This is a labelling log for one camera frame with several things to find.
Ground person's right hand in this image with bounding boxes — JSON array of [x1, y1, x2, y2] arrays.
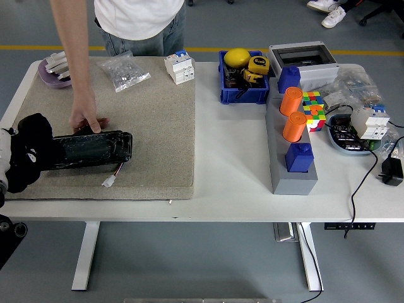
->
[[68, 91, 110, 135]]

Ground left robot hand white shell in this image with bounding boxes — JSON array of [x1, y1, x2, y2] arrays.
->
[[0, 127, 18, 173]]

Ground black rag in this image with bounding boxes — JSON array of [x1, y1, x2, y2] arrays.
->
[[6, 112, 66, 194]]

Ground black display panel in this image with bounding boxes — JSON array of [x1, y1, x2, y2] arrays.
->
[[40, 129, 133, 172]]

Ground black table control panel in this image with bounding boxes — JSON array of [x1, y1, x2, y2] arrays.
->
[[324, 222, 376, 230]]

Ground purple tray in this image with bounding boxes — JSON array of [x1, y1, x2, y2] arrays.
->
[[37, 59, 73, 89]]

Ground clear bag of screws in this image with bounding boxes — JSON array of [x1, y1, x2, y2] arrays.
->
[[96, 50, 152, 93]]

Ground grey-brown mat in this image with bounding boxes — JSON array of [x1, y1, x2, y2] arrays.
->
[[4, 56, 196, 201]]

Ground white circuit breaker blue lever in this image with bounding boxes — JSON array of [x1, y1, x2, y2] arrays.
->
[[350, 104, 391, 140], [163, 49, 196, 85]]

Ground person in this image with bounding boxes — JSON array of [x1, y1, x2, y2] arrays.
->
[[49, 0, 187, 135]]

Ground white table leg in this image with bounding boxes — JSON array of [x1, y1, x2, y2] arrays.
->
[[71, 220, 101, 291], [296, 222, 324, 292]]

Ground dark brown part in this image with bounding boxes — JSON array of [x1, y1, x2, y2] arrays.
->
[[224, 68, 244, 89]]

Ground blue plastic bin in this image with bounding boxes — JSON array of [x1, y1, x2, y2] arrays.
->
[[218, 50, 271, 105]]

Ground yellow round object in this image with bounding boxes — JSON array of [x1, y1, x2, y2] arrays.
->
[[223, 47, 252, 69]]

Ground yellow black tape measure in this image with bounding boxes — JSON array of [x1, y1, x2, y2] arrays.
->
[[241, 56, 271, 85]]

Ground blue block with knob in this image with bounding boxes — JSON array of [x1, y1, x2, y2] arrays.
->
[[285, 142, 316, 174], [277, 65, 301, 94]]

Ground orange cylinder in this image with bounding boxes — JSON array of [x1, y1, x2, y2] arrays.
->
[[282, 111, 307, 143], [280, 86, 304, 117]]

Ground grey holder block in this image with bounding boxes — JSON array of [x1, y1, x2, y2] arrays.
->
[[264, 91, 319, 196]]

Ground multicolour puzzle cube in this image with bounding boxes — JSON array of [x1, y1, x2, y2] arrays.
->
[[302, 90, 328, 133]]

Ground grey metal control box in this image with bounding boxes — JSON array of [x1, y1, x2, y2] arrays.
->
[[273, 222, 299, 243]]

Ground person's foot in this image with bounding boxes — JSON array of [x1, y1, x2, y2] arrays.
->
[[321, 6, 347, 28], [306, 0, 335, 13]]

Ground dark electronic parts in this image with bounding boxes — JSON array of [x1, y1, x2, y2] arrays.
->
[[331, 116, 372, 150]]

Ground light blue tray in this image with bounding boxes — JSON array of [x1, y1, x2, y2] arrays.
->
[[326, 113, 383, 156]]

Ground large clear bag of parts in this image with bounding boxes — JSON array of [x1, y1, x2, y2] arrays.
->
[[321, 66, 388, 111]]

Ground person's leg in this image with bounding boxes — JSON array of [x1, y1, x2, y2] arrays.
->
[[334, 0, 362, 14]]

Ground small clear bag of parts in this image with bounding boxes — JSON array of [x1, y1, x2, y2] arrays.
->
[[375, 119, 404, 160]]

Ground black office chair base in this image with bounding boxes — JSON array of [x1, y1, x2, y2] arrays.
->
[[359, 0, 404, 27]]

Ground black power adapter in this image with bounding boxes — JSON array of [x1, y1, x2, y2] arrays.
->
[[377, 157, 404, 186]]

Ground red wire with white connector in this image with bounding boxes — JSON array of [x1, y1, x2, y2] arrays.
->
[[101, 162, 124, 187]]

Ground grey enclosure box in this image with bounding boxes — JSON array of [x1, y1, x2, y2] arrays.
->
[[267, 40, 340, 91]]

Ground long black cable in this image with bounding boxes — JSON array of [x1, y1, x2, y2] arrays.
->
[[324, 105, 379, 239]]

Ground black adapter cord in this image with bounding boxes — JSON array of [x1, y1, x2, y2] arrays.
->
[[386, 136, 404, 158]]

